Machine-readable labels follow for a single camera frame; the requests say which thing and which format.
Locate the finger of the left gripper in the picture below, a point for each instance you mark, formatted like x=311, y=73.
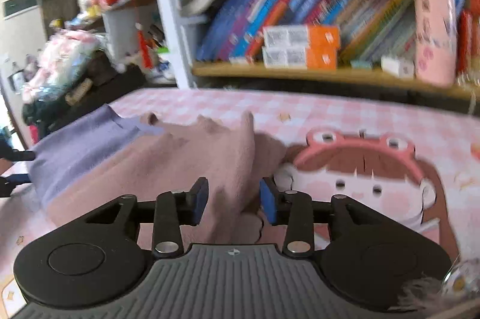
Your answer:
x=17, y=156
x=8, y=184

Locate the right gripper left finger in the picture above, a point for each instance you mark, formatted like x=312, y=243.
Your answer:
x=105, y=253

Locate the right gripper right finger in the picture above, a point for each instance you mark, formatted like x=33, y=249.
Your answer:
x=362, y=255

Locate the purple and pink sweater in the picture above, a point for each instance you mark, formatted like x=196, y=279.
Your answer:
x=103, y=156

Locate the pink cartoon table mat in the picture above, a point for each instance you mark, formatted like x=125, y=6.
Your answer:
x=417, y=166

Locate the pink floral plush bundle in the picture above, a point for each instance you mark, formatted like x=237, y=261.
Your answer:
x=61, y=64

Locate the white charger block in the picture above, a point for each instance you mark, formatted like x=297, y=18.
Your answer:
x=398, y=67

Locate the lower orange white box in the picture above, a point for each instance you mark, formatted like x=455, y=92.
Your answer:
x=314, y=58

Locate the orange white box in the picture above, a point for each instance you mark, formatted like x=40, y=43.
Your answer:
x=314, y=58
x=302, y=35

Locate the upper orange white box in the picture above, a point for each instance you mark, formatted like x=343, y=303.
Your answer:
x=302, y=35

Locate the pink sticker tumbler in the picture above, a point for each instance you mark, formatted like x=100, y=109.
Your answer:
x=436, y=41

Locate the wooden bookshelf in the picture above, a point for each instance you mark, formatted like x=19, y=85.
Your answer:
x=185, y=23

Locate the row of leaning books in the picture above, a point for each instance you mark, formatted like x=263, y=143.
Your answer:
x=236, y=32

